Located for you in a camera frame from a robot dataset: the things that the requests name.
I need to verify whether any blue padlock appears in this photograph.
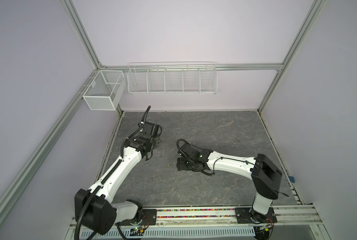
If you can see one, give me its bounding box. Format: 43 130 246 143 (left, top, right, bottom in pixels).
288 176 295 183

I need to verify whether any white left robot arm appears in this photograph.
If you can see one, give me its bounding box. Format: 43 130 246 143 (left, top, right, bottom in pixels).
74 108 162 240

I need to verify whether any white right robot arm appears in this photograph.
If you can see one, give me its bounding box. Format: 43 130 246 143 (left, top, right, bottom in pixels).
176 139 288 225

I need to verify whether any white mesh box basket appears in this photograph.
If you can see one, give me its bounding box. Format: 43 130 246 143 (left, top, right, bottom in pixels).
83 70 126 111

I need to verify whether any long white wire basket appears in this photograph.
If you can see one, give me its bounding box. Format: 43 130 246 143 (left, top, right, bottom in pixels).
128 62 218 95

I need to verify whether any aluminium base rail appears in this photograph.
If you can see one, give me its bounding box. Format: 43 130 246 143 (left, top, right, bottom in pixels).
80 205 330 240

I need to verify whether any aluminium frame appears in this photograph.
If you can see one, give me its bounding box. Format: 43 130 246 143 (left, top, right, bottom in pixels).
0 1 326 228

